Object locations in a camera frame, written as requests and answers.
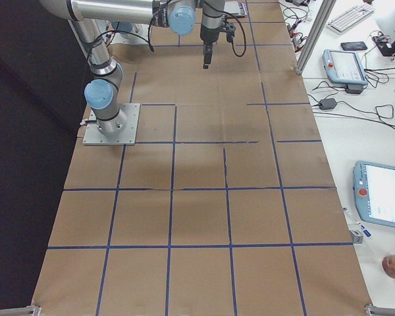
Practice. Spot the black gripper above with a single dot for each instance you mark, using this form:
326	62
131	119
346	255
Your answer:
207	35

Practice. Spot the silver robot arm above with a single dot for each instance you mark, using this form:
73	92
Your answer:
114	32

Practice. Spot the silver kitchen scale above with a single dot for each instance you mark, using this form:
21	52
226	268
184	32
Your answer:
235	8

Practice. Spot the black power adapter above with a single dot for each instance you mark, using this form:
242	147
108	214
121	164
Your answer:
327	104

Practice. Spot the far teach pendant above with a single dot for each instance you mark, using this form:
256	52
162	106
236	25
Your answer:
344	67

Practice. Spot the teach pendant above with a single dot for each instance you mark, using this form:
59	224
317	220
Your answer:
344	67
374	192

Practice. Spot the black smartphone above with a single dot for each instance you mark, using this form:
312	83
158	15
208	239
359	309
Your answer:
354	46

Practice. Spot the white keyboard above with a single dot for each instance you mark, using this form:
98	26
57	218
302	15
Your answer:
350	18

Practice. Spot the near teach pendant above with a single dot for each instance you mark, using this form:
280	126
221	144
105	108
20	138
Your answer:
374	192

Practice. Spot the aluminium frame post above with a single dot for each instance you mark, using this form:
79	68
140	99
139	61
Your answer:
316	30

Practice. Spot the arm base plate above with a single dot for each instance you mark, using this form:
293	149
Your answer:
122	130

